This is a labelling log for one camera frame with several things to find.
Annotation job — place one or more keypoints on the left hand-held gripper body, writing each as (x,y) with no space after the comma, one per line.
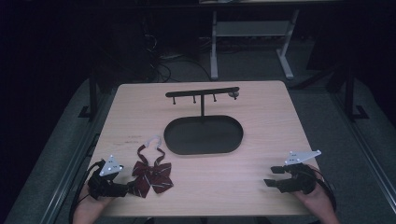
(106,186)

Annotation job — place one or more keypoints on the person's left hand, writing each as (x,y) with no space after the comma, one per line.
(93,205)

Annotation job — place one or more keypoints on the white metal table frame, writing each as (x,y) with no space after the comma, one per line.
(252,28)

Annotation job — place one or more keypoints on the black metal stand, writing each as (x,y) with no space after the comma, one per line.
(350,93)
(92,93)

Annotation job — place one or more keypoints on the dark red striped bow tie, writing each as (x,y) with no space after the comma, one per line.
(152,177)

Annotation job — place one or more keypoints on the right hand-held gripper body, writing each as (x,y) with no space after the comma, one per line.
(300,182)

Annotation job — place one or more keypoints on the person's right hand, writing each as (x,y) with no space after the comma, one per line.
(320,196)

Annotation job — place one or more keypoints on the grey metal rail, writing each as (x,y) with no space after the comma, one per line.
(71,168)
(367,146)

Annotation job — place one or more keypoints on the black hanger stand with tray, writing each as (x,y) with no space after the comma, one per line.
(204,135)

